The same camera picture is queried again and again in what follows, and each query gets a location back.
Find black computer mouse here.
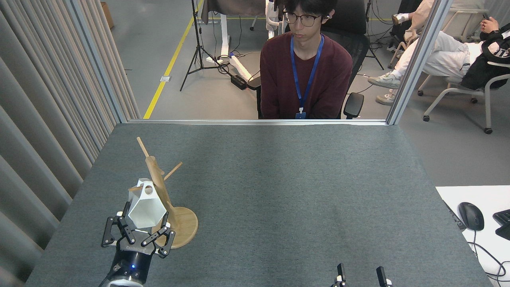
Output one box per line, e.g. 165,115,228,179
457,202,485,232

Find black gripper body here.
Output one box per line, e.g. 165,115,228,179
111,238,157,284

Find white desk frame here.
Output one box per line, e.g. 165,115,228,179
206,14,252,82

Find black-framed glasses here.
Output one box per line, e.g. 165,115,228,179
284,12,329,27

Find beige chair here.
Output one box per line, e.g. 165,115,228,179
388,8,490,70

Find black office chair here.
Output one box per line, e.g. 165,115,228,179
247,0,370,119

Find person's hand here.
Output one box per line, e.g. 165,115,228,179
481,18,500,34

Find dark desk top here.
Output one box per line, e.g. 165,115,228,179
200,0,267,24

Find silver frame post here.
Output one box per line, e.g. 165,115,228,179
386,0,453,126

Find grey corrugated panel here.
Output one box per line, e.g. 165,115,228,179
0,0,140,287

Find blue lanyard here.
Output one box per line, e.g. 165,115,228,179
290,34,325,113

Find white hexagonal cup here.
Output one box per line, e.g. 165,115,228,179
127,178,167,230

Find black tripod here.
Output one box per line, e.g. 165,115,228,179
180,0,232,92

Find brown cardboard box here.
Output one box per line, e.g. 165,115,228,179
100,2,115,29

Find black mouse cable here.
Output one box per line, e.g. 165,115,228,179
468,230,510,281

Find wooden cup rack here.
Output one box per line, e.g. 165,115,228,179
128,137,199,250

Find black flat strip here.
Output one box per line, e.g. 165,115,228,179
443,201,467,230

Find black keyboard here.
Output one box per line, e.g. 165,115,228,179
493,209,510,241

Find white wheeled chair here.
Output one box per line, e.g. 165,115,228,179
418,62,510,134

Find silver frame rail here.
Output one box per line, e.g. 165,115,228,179
127,119,389,126

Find person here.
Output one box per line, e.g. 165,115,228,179
367,16,510,106
392,0,435,40
260,0,353,120

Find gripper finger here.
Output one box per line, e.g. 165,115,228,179
141,213,176,259
102,201,136,248
331,263,346,287
376,266,393,287

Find white stand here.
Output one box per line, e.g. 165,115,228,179
265,0,287,39

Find white side table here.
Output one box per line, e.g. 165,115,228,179
435,185,510,287

